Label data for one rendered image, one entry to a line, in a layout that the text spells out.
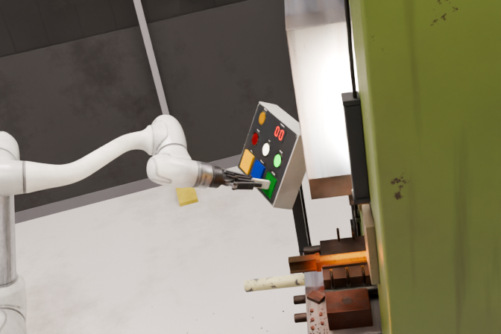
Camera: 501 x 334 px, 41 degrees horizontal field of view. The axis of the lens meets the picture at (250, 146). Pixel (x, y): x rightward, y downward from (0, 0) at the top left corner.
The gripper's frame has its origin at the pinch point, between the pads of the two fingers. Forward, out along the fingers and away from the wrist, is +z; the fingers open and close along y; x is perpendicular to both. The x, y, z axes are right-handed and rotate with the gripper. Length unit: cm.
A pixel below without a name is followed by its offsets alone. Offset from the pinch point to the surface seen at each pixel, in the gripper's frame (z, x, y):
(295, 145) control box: 4.0, 18.3, 6.9
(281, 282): 18.3, -34.6, 7.5
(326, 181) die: -15, 26, 55
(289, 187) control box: 7.5, 3.0, 7.0
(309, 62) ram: -35, 56, 60
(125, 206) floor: 24, -105, -187
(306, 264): -3.4, -5.0, 45.1
